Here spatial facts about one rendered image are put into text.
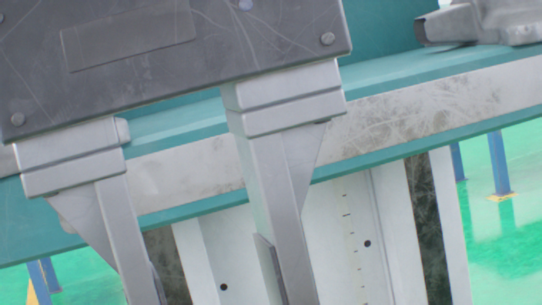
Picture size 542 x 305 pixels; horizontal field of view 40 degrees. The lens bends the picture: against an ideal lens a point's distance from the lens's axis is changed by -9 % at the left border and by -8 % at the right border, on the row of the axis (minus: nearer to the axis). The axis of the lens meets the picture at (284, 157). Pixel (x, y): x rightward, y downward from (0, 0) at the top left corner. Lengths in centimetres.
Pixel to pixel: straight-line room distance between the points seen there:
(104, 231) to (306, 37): 10
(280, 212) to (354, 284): 55
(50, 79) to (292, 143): 10
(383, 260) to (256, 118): 56
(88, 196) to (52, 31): 6
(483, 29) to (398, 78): 12
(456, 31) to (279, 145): 38
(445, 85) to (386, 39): 17
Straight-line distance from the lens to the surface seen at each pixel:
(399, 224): 79
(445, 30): 65
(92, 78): 27
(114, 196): 28
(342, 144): 54
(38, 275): 474
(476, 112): 58
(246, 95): 28
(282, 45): 28
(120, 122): 50
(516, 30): 60
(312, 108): 29
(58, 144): 28
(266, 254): 30
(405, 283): 81
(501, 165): 528
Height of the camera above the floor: 144
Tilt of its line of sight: 10 degrees down
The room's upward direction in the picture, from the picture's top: 13 degrees counter-clockwise
